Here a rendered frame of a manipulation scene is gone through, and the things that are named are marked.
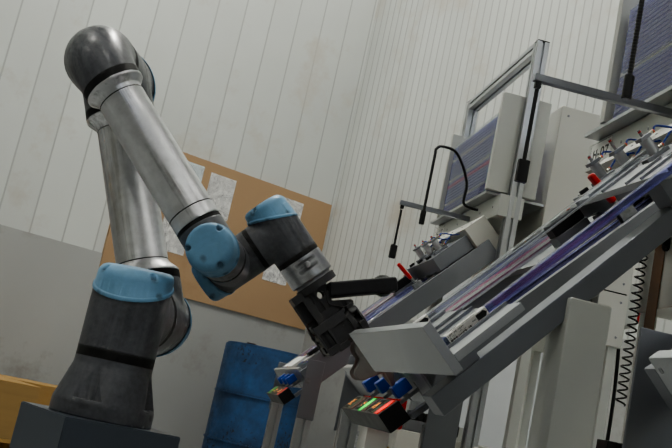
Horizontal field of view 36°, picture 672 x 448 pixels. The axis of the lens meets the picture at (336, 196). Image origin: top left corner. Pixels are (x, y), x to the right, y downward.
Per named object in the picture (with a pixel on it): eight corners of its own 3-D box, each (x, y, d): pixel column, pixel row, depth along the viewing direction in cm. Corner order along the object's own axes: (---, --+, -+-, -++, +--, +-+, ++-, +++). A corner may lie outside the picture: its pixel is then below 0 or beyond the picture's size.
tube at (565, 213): (386, 355, 139) (381, 348, 139) (383, 355, 140) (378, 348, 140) (649, 155, 152) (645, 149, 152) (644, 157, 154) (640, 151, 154)
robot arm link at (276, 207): (240, 220, 172) (282, 192, 172) (276, 274, 171) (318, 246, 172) (237, 217, 164) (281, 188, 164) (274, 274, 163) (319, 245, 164)
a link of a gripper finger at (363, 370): (369, 401, 165) (338, 354, 166) (399, 380, 167) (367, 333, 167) (373, 402, 162) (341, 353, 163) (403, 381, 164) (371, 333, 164)
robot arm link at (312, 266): (314, 249, 172) (322, 243, 164) (329, 272, 172) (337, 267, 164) (277, 274, 170) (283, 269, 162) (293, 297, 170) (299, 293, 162)
